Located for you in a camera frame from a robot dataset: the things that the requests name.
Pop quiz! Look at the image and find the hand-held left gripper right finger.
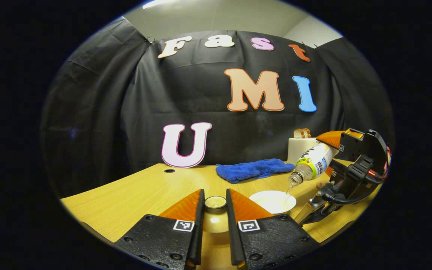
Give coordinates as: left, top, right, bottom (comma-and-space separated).
226, 188, 320, 270

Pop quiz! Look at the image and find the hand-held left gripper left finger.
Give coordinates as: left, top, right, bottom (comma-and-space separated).
114, 189, 205, 270

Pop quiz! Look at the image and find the cream teacup lid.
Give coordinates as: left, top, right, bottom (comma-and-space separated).
203, 195, 228, 234

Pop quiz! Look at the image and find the plastic water bottle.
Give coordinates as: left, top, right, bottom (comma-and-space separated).
287, 142, 336, 189

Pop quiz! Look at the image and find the cream teacup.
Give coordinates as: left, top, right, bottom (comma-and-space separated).
249, 190, 297, 215

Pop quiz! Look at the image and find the white toaster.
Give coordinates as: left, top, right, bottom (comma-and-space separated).
288, 137, 318, 165

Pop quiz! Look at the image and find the blue towel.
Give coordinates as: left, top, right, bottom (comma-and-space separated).
216, 158, 296, 184

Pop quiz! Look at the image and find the black backdrop cloth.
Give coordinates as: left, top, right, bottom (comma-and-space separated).
40, 17, 395, 195

